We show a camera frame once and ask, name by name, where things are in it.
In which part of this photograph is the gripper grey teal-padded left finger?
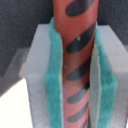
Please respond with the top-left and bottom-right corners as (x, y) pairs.
(21, 19), (64, 128)

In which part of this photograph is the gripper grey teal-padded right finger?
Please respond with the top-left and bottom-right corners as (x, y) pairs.
(89, 25), (128, 128)

